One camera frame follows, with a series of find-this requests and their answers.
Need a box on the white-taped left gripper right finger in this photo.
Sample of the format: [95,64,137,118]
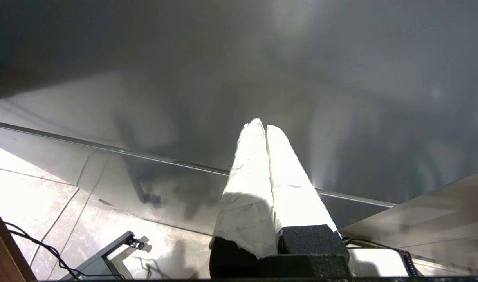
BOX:
[266,125,350,261]

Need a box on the beige cabinet panel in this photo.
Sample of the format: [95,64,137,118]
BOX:
[341,168,478,273]

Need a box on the brown wooden furniture panel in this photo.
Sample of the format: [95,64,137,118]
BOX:
[0,198,36,282]

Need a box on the grey metal stand leg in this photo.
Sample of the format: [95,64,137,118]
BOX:
[61,231,146,280]

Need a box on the black coiled cable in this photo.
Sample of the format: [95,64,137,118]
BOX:
[343,236,419,277]

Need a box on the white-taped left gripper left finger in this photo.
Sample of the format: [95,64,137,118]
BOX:
[209,118,280,278]

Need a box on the stainless steel appliance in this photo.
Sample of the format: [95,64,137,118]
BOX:
[0,0,478,235]

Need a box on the thin black floor cable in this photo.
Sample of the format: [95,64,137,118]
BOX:
[3,221,126,280]

